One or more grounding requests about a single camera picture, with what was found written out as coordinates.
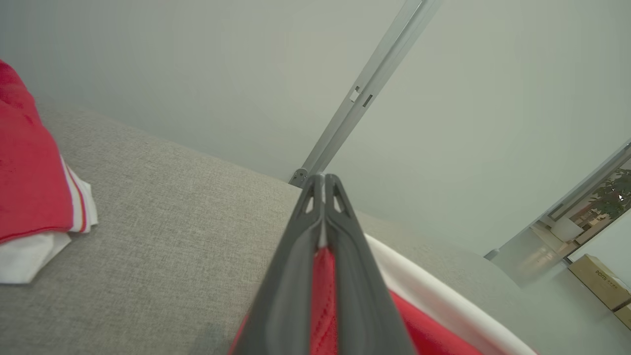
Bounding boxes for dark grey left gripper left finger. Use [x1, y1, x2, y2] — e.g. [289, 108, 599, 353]
[229, 173, 326, 355]

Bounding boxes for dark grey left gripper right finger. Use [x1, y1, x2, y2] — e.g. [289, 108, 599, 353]
[324, 173, 416, 355]

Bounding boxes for red shorts with white stripe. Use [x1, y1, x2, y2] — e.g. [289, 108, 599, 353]
[229, 234, 538, 355]

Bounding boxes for red basketball jersey number 23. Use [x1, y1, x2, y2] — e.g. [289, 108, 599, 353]
[0, 59, 98, 285]

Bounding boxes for large brown cardboard box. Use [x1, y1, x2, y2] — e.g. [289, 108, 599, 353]
[568, 253, 631, 312]

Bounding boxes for small brown cardboard box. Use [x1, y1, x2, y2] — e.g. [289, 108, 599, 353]
[613, 303, 631, 331]

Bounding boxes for green leafy potted plant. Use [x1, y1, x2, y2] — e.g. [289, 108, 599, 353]
[589, 168, 631, 220]

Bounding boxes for grey metal partition post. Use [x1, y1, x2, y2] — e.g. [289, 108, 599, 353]
[295, 0, 444, 184]

